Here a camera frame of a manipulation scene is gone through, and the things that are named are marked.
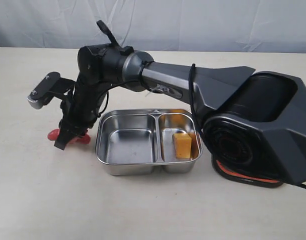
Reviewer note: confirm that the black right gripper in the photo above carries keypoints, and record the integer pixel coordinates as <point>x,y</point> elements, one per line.
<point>79,111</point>

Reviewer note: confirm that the red sausage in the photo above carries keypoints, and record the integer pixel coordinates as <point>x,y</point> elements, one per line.
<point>85,139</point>

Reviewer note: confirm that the yellow cheese block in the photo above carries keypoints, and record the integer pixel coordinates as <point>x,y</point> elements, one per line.
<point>182,145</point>

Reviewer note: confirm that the steel lunch box lid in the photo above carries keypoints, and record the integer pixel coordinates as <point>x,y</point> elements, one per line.
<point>233,176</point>

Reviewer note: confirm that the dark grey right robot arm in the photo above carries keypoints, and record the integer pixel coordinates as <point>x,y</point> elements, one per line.
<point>252,121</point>

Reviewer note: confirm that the steel two-compartment lunch box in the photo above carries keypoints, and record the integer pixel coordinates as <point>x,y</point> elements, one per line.
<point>136,141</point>

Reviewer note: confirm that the white backdrop cloth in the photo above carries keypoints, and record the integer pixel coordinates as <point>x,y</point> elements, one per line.
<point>157,25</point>

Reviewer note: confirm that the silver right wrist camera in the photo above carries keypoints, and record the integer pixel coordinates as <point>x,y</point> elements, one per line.
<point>51,86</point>

